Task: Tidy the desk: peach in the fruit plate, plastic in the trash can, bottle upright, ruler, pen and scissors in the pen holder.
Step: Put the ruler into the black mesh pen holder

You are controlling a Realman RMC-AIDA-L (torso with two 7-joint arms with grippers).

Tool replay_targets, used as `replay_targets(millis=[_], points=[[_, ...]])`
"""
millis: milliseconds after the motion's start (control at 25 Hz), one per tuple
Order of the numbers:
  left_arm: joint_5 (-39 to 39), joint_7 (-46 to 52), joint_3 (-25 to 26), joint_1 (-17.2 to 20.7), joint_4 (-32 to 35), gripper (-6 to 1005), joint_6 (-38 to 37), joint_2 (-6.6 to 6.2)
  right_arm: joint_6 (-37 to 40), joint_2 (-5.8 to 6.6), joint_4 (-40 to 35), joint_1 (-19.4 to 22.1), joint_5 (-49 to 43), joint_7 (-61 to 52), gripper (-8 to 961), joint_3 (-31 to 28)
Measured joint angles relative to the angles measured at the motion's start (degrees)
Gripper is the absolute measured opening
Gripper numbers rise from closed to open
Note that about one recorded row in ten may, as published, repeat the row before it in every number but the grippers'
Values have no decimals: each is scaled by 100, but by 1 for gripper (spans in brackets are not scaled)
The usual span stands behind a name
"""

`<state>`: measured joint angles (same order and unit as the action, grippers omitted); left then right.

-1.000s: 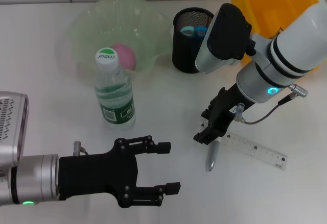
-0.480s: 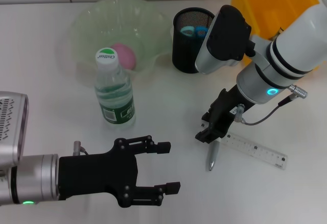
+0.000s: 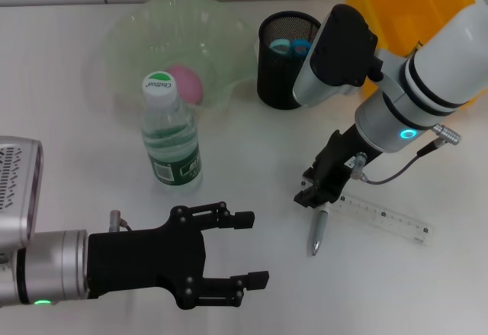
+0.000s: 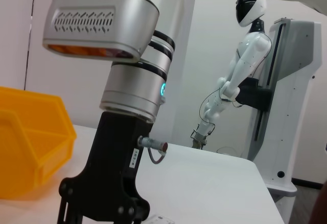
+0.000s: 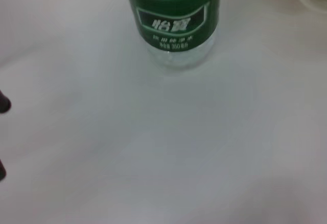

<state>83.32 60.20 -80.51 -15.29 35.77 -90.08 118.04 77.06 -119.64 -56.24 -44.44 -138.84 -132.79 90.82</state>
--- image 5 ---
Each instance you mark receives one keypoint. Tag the clear green-label water bottle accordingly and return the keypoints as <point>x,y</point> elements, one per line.
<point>173,17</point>

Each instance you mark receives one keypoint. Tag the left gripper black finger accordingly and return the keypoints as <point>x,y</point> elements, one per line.
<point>2,171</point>
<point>4,104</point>

